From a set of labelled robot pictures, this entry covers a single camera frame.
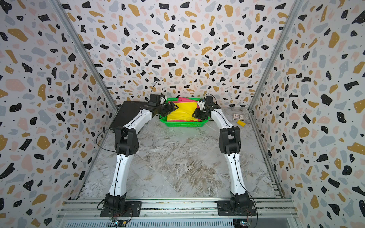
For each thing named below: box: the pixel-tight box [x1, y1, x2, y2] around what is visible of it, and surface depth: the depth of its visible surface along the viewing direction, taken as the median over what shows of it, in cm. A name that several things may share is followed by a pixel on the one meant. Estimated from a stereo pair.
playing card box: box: [232, 113, 244, 121], surface depth 117 cm
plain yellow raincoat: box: [166, 101, 199, 122], surface depth 109 cm
